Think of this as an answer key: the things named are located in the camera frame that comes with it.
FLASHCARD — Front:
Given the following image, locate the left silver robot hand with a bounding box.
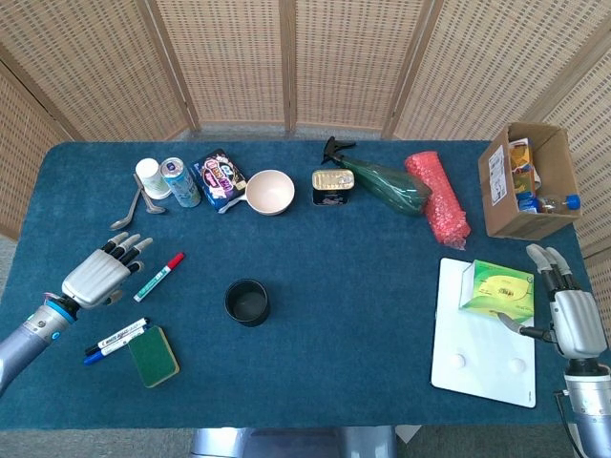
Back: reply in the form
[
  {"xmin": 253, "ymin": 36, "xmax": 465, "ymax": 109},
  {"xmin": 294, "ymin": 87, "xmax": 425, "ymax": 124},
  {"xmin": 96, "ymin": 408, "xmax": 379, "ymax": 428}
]
[{"xmin": 60, "ymin": 231, "xmax": 154, "ymax": 310}]

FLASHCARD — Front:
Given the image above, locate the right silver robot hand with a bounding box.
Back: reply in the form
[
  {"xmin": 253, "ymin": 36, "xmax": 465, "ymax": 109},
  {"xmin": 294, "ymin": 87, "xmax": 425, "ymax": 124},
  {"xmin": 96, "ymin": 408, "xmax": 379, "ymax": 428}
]
[{"xmin": 491, "ymin": 243, "xmax": 610, "ymax": 362}]

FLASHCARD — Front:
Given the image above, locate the green marker with red cap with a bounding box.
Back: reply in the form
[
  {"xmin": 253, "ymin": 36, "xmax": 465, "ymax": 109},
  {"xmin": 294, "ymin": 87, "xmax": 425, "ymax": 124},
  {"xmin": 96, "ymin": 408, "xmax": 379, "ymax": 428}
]
[{"xmin": 133, "ymin": 252, "xmax": 186, "ymax": 303}]

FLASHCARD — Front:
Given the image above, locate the black cup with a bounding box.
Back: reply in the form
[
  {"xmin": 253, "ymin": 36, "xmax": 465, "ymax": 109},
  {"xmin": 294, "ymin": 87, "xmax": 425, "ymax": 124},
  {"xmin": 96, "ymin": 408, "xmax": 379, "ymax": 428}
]
[{"xmin": 223, "ymin": 279, "xmax": 272, "ymax": 328}]

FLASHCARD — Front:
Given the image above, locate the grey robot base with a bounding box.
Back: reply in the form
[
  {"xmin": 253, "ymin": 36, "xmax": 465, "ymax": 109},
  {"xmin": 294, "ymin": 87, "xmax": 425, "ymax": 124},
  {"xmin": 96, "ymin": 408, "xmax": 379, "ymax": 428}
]
[{"xmin": 189, "ymin": 426, "xmax": 398, "ymax": 458}]

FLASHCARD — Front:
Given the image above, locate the black whiteboard marker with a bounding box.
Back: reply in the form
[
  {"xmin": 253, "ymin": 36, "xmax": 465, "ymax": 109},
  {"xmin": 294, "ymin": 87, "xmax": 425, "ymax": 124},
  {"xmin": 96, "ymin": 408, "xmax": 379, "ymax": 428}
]
[{"xmin": 84, "ymin": 317, "xmax": 150, "ymax": 355}]

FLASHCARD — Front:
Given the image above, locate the blue whiteboard marker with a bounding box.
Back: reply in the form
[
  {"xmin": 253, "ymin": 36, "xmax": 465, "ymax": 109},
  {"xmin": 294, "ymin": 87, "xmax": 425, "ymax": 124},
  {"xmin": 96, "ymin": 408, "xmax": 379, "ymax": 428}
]
[{"xmin": 83, "ymin": 328, "xmax": 152, "ymax": 366}]

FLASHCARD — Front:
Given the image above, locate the long metal spoon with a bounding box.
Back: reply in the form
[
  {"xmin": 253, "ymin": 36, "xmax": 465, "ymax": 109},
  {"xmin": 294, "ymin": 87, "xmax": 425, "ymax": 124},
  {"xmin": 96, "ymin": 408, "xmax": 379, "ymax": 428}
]
[{"xmin": 109, "ymin": 186, "xmax": 144, "ymax": 233}]

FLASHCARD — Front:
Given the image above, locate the green tissue box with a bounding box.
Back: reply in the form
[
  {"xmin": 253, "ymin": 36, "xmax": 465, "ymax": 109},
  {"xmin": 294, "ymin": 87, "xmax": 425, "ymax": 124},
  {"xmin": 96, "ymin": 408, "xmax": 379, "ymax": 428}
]
[{"xmin": 458, "ymin": 259, "xmax": 536, "ymax": 326}]

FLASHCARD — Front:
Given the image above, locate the short metal spoon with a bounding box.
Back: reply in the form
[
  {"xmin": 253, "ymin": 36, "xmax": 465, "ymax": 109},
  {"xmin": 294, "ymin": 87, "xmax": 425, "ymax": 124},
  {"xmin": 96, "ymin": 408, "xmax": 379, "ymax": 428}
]
[{"xmin": 133, "ymin": 173, "xmax": 167, "ymax": 215}]

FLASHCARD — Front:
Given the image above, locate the green scrubbing sponge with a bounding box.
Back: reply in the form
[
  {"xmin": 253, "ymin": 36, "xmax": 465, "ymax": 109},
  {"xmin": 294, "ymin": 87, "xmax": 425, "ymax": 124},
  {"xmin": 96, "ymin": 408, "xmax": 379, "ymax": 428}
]
[{"xmin": 127, "ymin": 325, "xmax": 181, "ymax": 389}]

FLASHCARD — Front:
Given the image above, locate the white board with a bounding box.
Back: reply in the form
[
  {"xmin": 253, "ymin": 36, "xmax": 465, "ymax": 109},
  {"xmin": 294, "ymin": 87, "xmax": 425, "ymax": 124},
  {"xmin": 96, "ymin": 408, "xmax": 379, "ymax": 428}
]
[{"xmin": 430, "ymin": 257, "xmax": 537, "ymax": 409}]

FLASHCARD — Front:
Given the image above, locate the white paper cup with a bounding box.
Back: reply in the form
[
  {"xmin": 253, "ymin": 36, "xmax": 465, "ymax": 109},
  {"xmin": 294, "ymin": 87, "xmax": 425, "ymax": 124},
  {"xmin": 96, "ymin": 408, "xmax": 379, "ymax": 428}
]
[{"xmin": 135, "ymin": 157, "xmax": 172, "ymax": 200}]

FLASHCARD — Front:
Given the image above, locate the clear bottle with blue cap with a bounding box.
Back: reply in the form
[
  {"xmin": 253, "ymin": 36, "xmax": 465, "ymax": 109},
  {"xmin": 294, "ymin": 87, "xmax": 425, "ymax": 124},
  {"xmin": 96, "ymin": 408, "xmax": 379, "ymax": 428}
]
[{"xmin": 538, "ymin": 194, "xmax": 582, "ymax": 215}]

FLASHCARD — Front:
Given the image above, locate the light blue drink can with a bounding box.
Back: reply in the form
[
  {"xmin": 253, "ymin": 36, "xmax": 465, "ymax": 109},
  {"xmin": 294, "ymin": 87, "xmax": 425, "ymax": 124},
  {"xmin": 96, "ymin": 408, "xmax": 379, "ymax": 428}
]
[{"xmin": 159, "ymin": 156, "xmax": 202, "ymax": 209}]

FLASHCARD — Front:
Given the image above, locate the small blue packet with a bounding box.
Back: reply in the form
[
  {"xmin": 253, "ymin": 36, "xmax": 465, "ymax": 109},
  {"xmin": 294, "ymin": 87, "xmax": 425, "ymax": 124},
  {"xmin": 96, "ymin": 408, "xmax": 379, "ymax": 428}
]
[{"xmin": 515, "ymin": 192, "xmax": 541, "ymax": 214}]

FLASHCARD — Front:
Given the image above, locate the brown cardboard box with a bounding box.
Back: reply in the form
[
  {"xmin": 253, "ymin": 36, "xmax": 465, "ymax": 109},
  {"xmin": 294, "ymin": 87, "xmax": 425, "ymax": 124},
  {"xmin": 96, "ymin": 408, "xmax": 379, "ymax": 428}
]
[{"xmin": 477, "ymin": 121, "xmax": 582, "ymax": 240}]

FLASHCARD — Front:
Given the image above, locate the purple snack packet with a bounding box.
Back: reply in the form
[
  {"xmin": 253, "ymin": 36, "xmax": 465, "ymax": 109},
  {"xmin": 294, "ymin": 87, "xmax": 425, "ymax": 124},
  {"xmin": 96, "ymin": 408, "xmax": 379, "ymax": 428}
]
[{"xmin": 190, "ymin": 148, "xmax": 248, "ymax": 215}]

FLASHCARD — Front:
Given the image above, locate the yellow packet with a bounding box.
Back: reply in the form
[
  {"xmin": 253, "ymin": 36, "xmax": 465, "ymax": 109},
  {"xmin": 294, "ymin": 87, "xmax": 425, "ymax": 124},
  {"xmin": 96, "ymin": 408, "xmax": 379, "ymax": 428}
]
[{"xmin": 507, "ymin": 137, "xmax": 539, "ymax": 197}]

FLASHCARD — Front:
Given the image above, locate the red bubble wrap roll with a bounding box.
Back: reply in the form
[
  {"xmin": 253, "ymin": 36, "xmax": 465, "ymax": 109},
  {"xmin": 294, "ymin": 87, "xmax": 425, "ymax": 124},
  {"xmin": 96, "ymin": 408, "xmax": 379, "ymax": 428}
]
[{"xmin": 404, "ymin": 151, "xmax": 472, "ymax": 250}]

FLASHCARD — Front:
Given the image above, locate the green spray bottle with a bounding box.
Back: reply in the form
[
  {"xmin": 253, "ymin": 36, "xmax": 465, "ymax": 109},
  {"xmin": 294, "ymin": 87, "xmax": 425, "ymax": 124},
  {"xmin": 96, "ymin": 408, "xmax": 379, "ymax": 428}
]
[{"xmin": 322, "ymin": 135, "xmax": 433, "ymax": 219}]

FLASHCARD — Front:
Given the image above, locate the blue carpet table mat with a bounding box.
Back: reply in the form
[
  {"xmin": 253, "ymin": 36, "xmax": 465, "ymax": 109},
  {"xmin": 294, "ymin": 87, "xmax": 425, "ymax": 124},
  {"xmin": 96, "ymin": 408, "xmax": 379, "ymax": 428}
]
[{"xmin": 0, "ymin": 139, "xmax": 611, "ymax": 430}]

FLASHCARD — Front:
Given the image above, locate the gold-lidded black tin can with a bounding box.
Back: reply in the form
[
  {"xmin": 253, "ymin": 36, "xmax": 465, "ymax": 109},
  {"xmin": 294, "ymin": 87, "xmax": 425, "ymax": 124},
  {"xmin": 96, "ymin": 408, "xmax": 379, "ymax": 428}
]
[{"xmin": 311, "ymin": 169, "xmax": 356, "ymax": 207}]

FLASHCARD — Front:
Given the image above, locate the bamboo folding screen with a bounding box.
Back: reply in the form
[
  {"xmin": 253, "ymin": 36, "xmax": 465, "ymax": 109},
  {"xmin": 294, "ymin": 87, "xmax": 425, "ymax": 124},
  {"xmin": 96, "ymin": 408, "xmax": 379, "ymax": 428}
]
[{"xmin": 0, "ymin": 0, "xmax": 611, "ymax": 261}]

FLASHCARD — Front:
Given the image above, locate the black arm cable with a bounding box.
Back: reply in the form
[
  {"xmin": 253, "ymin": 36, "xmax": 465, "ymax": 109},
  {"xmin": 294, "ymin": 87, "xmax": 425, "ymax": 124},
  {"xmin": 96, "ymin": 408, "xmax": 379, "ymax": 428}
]
[{"xmin": 552, "ymin": 388, "xmax": 587, "ymax": 458}]

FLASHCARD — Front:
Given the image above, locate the beige bowl with handle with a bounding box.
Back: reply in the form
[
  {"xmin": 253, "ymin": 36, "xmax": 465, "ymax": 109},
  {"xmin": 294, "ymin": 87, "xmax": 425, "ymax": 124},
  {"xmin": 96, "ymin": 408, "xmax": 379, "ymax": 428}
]
[{"xmin": 218, "ymin": 169, "xmax": 296, "ymax": 217}]

